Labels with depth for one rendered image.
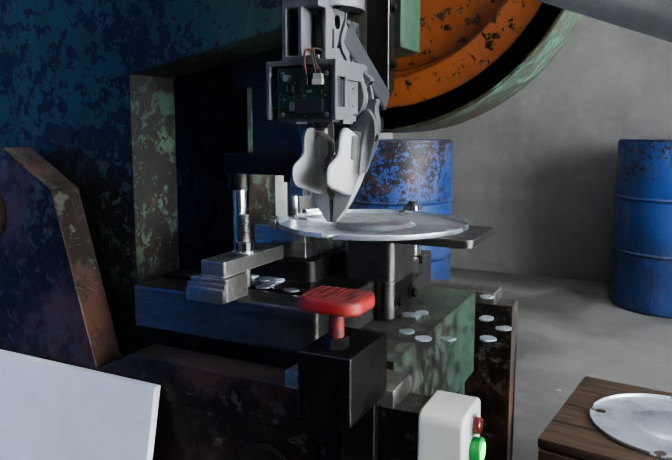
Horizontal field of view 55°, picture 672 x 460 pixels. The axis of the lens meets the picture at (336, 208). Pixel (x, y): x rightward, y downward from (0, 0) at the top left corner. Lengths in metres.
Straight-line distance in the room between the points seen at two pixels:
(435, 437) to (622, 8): 0.49
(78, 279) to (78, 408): 0.18
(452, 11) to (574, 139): 2.95
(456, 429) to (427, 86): 0.76
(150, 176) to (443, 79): 0.60
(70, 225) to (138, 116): 0.19
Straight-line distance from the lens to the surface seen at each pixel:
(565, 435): 1.37
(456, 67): 1.29
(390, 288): 0.95
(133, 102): 0.99
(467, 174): 4.36
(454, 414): 0.73
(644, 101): 4.21
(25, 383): 1.10
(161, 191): 1.03
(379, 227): 0.93
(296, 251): 0.98
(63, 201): 1.02
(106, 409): 0.98
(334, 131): 0.96
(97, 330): 1.01
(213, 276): 0.86
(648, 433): 1.43
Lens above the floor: 0.92
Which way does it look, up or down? 7 degrees down
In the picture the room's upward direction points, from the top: straight up
